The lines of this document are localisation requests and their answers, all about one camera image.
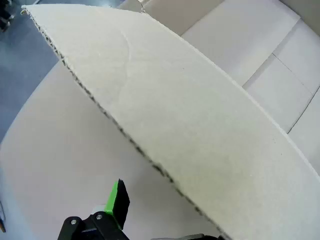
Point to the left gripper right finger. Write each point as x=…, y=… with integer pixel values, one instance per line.
x=200, y=237

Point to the brown cardboard box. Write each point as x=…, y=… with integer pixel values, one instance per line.
x=175, y=120

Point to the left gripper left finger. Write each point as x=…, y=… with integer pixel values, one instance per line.
x=117, y=200

